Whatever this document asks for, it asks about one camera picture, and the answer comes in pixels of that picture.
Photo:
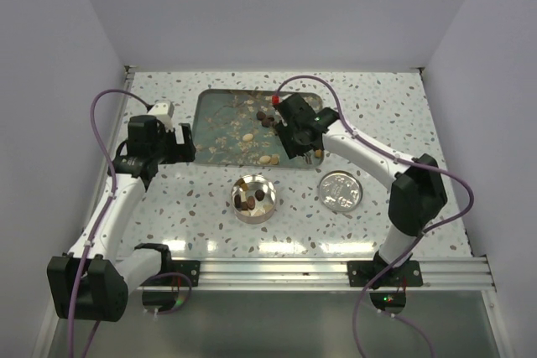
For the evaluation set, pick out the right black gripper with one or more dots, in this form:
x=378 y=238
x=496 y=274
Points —
x=292 y=149

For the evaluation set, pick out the left black base bracket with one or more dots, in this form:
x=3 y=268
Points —
x=181 y=273

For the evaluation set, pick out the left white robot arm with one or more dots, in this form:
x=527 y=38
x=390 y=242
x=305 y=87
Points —
x=89 y=282

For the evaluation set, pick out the aluminium rail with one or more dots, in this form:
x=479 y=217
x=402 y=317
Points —
x=339 y=274

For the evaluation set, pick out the round metal tin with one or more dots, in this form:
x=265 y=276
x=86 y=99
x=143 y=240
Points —
x=255 y=182

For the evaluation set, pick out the floral teal tray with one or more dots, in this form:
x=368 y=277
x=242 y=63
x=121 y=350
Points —
x=223 y=117

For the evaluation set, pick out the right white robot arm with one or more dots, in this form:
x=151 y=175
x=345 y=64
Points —
x=416 y=191

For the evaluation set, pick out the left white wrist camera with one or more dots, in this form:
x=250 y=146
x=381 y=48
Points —
x=164 y=112

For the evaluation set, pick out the white oval chocolate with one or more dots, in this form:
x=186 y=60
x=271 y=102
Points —
x=247 y=138

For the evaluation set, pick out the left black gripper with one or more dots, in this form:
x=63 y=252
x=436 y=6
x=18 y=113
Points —
x=180 y=152

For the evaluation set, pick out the round metal tin lid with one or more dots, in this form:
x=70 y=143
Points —
x=340 y=191

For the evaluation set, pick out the black base bracket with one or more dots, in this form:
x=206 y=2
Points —
x=181 y=273
x=373 y=274

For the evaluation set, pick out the right black base bracket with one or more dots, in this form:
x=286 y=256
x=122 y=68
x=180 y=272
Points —
x=373 y=274

